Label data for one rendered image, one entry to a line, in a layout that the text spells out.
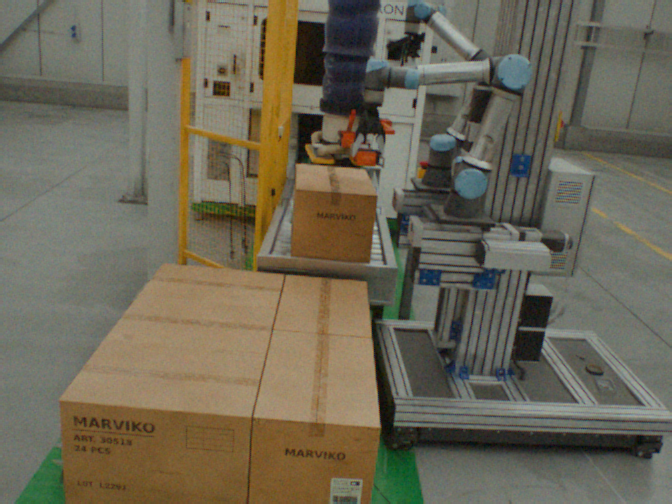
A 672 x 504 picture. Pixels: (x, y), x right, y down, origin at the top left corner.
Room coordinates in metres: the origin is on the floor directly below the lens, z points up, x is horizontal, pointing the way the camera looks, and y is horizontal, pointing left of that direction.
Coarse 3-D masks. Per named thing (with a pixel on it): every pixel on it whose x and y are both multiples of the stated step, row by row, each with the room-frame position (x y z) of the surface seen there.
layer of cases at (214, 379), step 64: (128, 320) 2.18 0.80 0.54; (192, 320) 2.24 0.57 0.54; (256, 320) 2.30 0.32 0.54; (320, 320) 2.36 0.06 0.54; (128, 384) 1.74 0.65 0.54; (192, 384) 1.78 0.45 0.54; (256, 384) 1.82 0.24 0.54; (320, 384) 1.86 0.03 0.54; (64, 448) 1.62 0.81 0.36; (128, 448) 1.62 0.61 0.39; (192, 448) 1.63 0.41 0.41; (256, 448) 1.64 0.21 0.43; (320, 448) 1.64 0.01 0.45
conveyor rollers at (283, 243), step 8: (288, 208) 4.00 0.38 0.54; (288, 216) 3.81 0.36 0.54; (288, 224) 3.64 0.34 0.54; (280, 232) 3.46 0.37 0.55; (288, 232) 3.47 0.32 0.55; (376, 232) 3.66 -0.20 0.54; (280, 240) 3.36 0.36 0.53; (288, 240) 3.36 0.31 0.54; (376, 240) 3.49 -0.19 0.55; (280, 248) 3.19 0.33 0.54; (288, 248) 3.19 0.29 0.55; (376, 248) 3.38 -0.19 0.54; (376, 256) 3.21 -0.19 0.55
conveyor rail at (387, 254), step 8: (368, 176) 5.20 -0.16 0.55; (376, 184) 4.73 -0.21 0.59; (376, 216) 3.96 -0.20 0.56; (384, 216) 3.85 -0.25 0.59; (384, 224) 3.67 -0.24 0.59; (384, 232) 3.51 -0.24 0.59; (384, 240) 3.36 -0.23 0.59; (384, 248) 3.22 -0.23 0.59; (392, 248) 3.23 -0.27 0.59; (384, 256) 3.15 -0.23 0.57; (392, 256) 3.10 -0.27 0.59; (384, 264) 3.12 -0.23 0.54; (392, 264) 2.98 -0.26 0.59
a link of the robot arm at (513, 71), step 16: (496, 64) 2.36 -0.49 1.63; (512, 64) 2.24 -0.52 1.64; (528, 64) 2.24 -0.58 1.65; (496, 80) 2.28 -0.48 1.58; (512, 80) 2.23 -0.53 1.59; (528, 80) 2.23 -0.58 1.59; (496, 96) 2.28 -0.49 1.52; (512, 96) 2.25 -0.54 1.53; (496, 112) 2.27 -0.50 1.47; (480, 128) 2.29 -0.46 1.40; (496, 128) 2.26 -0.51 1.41; (480, 144) 2.27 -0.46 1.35; (496, 144) 2.28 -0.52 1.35; (464, 160) 2.29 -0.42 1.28; (480, 160) 2.27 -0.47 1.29; (464, 176) 2.25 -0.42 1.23; (480, 176) 2.24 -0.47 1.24; (464, 192) 2.25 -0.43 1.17; (480, 192) 2.24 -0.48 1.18
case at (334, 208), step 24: (312, 168) 3.43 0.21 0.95; (336, 168) 3.50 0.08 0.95; (360, 168) 3.55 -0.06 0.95; (312, 192) 2.93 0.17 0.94; (336, 192) 2.95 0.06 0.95; (360, 192) 2.99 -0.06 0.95; (312, 216) 2.93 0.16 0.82; (336, 216) 2.94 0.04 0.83; (360, 216) 2.95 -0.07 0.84; (312, 240) 2.93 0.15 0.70; (336, 240) 2.94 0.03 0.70; (360, 240) 2.96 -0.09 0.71
